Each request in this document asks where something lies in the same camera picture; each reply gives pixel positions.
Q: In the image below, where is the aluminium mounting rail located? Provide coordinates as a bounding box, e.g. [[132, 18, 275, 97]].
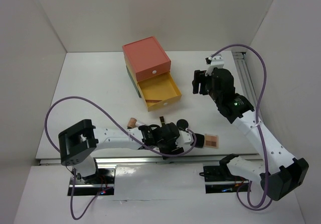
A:
[[37, 154, 259, 187]]

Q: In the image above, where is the tan foundation bottle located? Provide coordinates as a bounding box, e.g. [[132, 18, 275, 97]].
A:
[[127, 118, 139, 129]]

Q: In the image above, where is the purple cable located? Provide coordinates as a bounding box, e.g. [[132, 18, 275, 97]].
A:
[[212, 44, 273, 211], [44, 97, 198, 221]]

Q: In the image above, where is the dark red lip pencil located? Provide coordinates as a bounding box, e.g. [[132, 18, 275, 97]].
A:
[[145, 99, 162, 103]]

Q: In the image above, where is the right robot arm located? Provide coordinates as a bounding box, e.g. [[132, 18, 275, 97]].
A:
[[192, 68, 309, 201]]

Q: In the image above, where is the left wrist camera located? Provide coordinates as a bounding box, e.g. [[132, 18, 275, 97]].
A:
[[177, 130, 194, 147]]

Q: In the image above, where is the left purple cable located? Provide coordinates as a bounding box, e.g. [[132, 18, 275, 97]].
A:
[[44, 97, 198, 221]]

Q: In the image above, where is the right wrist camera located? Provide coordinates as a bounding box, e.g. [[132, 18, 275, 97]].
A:
[[205, 54, 224, 76]]

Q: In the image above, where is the brown eyeshadow palette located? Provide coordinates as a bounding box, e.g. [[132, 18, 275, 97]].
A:
[[204, 134, 219, 149]]

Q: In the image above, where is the round black compact jar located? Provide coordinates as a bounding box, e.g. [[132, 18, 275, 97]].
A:
[[176, 119, 189, 131]]

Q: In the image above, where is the aluminium side rail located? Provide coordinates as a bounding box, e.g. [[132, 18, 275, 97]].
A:
[[232, 52, 257, 108]]

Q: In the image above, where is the square black compact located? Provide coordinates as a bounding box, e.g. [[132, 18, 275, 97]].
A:
[[195, 133, 205, 148]]

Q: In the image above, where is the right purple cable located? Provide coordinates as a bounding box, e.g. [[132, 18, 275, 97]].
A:
[[212, 44, 273, 211]]

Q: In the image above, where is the coral red top drawer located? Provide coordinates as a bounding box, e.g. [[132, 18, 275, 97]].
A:
[[122, 36, 171, 82]]

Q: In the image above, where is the black gold lipstick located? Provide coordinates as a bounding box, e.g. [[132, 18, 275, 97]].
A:
[[159, 116, 166, 126]]

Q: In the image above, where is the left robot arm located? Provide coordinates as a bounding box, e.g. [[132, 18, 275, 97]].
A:
[[58, 119, 193, 184]]

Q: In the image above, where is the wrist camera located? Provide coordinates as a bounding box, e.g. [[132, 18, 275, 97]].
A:
[[177, 130, 194, 147], [205, 54, 224, 76]]

